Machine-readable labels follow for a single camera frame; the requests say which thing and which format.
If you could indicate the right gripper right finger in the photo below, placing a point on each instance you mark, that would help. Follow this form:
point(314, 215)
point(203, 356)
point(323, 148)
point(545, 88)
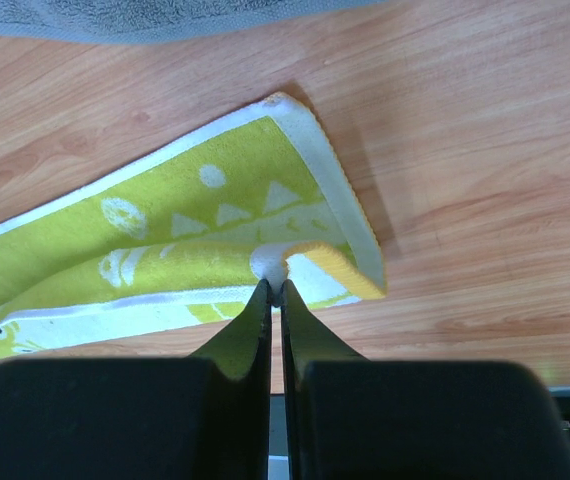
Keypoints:
point(349, 417)

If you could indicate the grey towel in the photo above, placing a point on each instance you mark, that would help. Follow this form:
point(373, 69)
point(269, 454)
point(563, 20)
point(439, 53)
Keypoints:
point(148, 22)

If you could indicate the yellow green patterned towel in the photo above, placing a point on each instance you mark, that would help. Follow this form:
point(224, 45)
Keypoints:
point(182, 236)

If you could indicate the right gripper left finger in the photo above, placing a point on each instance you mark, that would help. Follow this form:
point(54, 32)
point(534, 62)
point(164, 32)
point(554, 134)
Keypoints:
point(203, 416)

